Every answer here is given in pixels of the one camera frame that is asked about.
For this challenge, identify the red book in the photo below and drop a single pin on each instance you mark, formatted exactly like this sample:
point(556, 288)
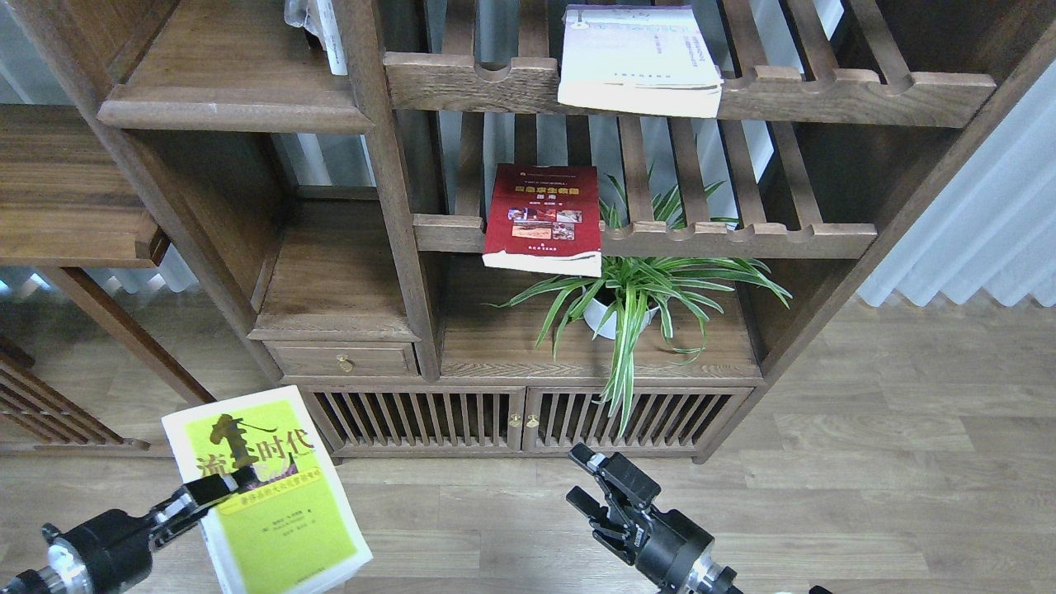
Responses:
point(546, 220)

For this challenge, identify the white plant pot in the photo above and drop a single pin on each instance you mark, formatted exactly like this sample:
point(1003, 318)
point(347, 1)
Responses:
point(602, 317)

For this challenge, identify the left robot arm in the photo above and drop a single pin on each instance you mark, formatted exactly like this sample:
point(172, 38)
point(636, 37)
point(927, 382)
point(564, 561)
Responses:
point(21, 582)

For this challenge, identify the yellow-green book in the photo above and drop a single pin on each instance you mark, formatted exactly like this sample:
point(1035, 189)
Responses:
point(293, 531)

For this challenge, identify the dark wooden bookshelf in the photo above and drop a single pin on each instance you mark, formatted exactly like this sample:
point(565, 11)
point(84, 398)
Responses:
point(336, 216)

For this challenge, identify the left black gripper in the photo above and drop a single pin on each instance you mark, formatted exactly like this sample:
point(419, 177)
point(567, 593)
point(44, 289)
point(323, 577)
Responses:
point(112, 552)

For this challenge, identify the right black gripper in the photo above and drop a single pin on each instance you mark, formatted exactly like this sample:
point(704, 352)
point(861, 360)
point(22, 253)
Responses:
point(667, 548)

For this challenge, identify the green spider plant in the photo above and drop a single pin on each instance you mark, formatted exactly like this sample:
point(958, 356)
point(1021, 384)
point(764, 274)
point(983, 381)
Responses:
point(685, 281)

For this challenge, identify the white book top shelf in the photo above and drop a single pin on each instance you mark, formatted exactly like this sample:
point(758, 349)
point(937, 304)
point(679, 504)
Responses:
point(645, 59)

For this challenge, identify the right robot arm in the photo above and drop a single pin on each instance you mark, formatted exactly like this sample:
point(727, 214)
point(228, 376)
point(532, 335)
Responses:
point(726, 582)

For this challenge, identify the white curtain right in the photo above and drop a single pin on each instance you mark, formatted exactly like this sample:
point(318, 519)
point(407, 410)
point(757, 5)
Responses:
point(992, 229)

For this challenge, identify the plastic-wrapped white book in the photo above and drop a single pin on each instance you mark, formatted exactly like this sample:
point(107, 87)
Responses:
point(319, 19)

